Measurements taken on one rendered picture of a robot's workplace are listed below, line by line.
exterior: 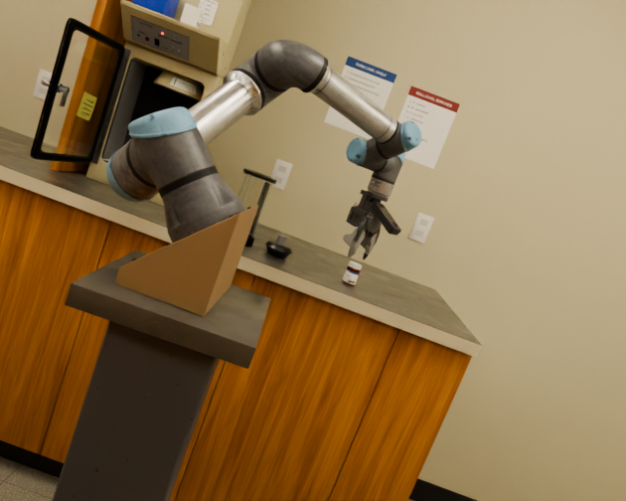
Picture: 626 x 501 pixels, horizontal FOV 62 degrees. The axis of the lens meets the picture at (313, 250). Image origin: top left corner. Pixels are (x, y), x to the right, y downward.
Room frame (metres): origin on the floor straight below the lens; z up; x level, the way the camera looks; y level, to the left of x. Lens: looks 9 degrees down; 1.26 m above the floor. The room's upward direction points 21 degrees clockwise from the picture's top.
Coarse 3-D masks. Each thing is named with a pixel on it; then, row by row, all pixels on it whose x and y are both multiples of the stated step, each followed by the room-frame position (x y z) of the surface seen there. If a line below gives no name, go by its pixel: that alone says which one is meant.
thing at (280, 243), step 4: (280, 236) 1.63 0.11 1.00; (284, 236) 1.65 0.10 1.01; (280, 240) 1.63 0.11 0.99; (284, 240) 1.64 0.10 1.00; (268, 244) 1.62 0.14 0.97; (272, 244) 1.62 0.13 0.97; (276, 244) 1.63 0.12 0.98; (280, 244) 1.63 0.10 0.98; (284, 244) 1.64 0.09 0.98; (268, 248) 1.62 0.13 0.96; (272, 248) 1.60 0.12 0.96; (276, 248) 1.61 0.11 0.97; (280, 248) 1.61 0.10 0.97; (284, 248) 1.62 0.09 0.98; (288, 248) 1.64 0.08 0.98; (268, 252) 1.62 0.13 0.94; (272, 252) 1.61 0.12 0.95; (276, 252) 1.61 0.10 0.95; (280, 252) 1.61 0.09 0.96; (284, 252) 1.61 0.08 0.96; (288, 252) 1.62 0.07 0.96; (276, 256) 1.62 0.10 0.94; (280, 256) 1.62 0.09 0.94; (284, 256) 1.63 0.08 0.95
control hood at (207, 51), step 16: (128, 16) 1.66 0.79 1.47; (144, 16) 1.65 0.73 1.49; (160, 16) 1.64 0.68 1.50; (128, 32) 1.70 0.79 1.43; (176, 32) 1.66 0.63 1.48; (192, 32) 1.64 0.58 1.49; (208, 32) 1.64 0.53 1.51; (192, 48) 1.68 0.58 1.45; (208, 48) 1.67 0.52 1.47; (224, 48) 1.72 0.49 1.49; (192, 64) 1.73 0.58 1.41; (208, 64) 1.71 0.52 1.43
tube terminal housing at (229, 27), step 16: (192, 0) 1.75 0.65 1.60; (224, 0) 1.75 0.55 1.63; (240, 0) 1.75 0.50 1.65; (176, 16) 1.75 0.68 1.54; (224, 16) 1.75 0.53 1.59; (240, 16) 1.79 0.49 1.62; (224, 32) 1.75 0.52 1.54; (240, 32) 1.86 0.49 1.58; (128, 48) 1.75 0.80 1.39; (144, 48) 1.75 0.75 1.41; (128, 64) 1.75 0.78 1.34; (144, 64) 1.85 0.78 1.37; (160, 64) 1.75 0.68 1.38; (176, 64) 1.75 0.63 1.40; (224, 64) 1.78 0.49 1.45; (208, 80) 1.75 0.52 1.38; (96, 176) 1.75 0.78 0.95
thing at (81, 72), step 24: (72, 48) 1.47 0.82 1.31; (96, 48) 1.58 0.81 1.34; (72, 72) 1.50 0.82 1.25; (96, 72) 1.61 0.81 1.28; (48, 96) 1.43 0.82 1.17; (72, 96) 1.53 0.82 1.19; (96, 96) 1.65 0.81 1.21; (72, 120) 1.56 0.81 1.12; (96, 120) 1.69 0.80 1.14; (48, 144) 1.48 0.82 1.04; (72, 144) 1.60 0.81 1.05
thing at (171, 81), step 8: (168, 72) 1.79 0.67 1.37; (160, 80) 1.78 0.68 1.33; (168, 80) 1.77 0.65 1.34; (176, 80) 1.78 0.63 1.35; (184, 80) 1.79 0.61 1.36; (192, 80) 1.81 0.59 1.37; (168, 88) 1.91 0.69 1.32; (176, 88) 1.77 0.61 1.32; (184, 88) 1.78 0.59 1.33; (192, 88) 1.80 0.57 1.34; (200, 88) 1.84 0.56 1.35; (192, 96) 1.80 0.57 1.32; (200, 96) 1.83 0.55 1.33
